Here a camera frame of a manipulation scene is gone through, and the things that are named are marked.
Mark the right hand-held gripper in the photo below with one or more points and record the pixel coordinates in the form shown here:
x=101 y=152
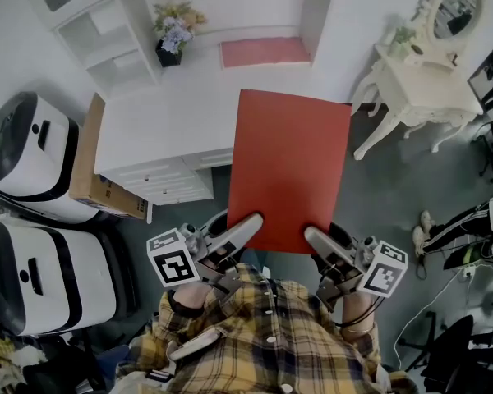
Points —
x=380 y=271

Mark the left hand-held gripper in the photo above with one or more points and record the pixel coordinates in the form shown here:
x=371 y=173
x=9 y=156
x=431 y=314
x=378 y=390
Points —
x=172 y=261

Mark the white shelf unit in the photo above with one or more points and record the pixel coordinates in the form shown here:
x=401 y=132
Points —
x=131 y=19

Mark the person's right forearm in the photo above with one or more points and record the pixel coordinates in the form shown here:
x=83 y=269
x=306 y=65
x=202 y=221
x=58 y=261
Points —
x=359 y=312

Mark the person's left forearm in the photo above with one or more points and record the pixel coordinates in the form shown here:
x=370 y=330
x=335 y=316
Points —
x=193 y=298

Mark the person's plaid shirt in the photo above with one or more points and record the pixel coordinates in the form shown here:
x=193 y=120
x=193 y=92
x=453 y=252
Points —
x=271 y=335

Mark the white desk with drawers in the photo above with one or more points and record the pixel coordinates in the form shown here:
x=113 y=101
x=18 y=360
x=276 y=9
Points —
x=168 y=129

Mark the white clipped device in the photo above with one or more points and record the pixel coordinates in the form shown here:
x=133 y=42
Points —
x=195 y=345

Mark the brown cardboard box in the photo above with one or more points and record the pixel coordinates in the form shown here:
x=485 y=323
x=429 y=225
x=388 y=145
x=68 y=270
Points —
x=86 y=170

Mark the pink flat mat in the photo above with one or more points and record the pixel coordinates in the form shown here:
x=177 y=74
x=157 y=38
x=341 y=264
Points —
x=265 y=51

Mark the black office chair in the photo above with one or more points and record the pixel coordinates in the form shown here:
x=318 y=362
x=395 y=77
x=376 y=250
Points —
x=464 y=355

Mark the white dressing table with mirror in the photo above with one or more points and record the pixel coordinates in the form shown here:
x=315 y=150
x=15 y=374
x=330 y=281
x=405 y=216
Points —
x=423 y=84

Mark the white and black machine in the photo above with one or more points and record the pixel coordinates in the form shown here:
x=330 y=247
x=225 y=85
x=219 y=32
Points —
x=49 y=277
x=33 y=158

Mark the flowers in black pot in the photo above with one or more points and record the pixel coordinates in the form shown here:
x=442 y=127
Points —
x=174 y=35

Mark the small green potted plant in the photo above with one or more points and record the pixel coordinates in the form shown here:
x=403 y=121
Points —
x=402 y=39

